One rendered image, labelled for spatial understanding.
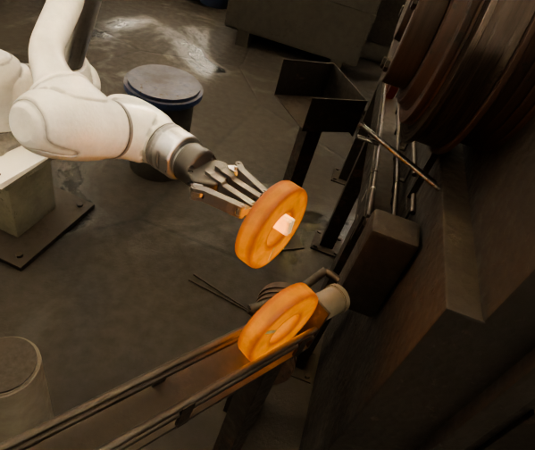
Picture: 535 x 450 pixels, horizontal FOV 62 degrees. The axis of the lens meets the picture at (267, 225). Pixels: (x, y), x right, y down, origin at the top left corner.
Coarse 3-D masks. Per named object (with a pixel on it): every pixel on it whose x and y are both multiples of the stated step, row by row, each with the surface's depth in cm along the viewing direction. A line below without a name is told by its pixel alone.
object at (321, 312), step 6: (318, 300) 80; (318, 306) 79; (324, 306) 79; (318, 312) 80; (324, 312) 78; (312, 318) 81; (318, 318) 80; (324, 318) 79; (306, 324) 83; (312, 324) 82; (318, 324) 80; (300, 330) 84; (318, 330) 81; (312, 342) 83
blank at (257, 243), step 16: (272, 192) 69; (288, 192) 69; (304, 192) 74; (256, 208) 68; (272, 208) 67; (288, 208) 72; (304, 208) 78; (256, 224) 67; (272, 224) 70; (240, 240) 69; (256, 240) 68; (272, 240) 77; (288, 240) 81; (240, 256) 72; (256, 256) 72; (272, 256) 79
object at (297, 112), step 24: (288, 72) 158; (312, 72) 161; (336, 72) 160; (288, 96) 163; (312, 96) 168; (336, 96) 162; (360, 96) 148; (312, 120) 143; (336, 120) 146; (312, 144) 161; (288, 168) 172
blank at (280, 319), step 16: (288, 288) 71; (304, 288) 73; (272, 304) 69; (288, 304) 69; (304, 304) 73; (256, 320) 69; (272, 320) 68; (288, 320) 78; (304, 320) 79; (240, 336) 71; (256, 336) 69; (272, 336) 77; (288, 336) 79; (256, 352) 72
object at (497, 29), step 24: (504, 0) 62; (528, 0) 62; (480, 24) 63; (504, 24) 63; (528, 24) 63; (480, 48) 65; (504, 48) 65; (456, 72) 67; (480, 72) 67; (456, 96) 71; (480, 96) 70; (432, 120) 75; (456, 120) 74; (432, 144) 85
